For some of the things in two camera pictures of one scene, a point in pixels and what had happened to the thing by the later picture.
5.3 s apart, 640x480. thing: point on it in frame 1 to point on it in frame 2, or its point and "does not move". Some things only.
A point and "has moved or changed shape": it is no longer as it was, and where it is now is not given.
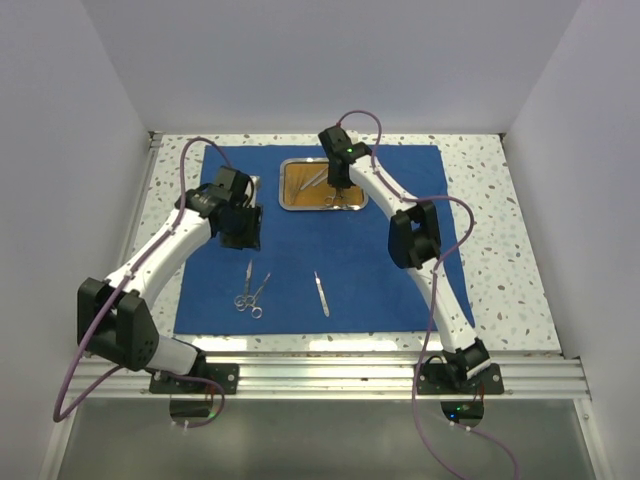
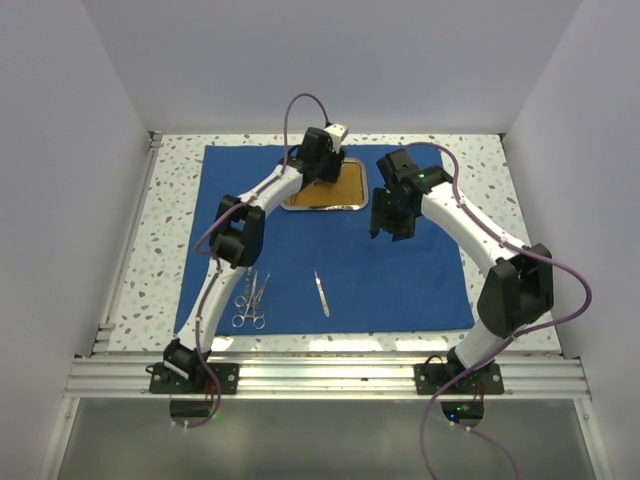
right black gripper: [333, 181] to [401, 230]
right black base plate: [437, 379] does not move
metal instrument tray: [303, 186] does not move
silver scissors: [256, 312] has moved or changed shape
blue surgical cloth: [323, 272] does not move
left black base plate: [227, 375] does not move
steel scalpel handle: [323, 298] does not move
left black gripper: [250, 238] to [336, 161]
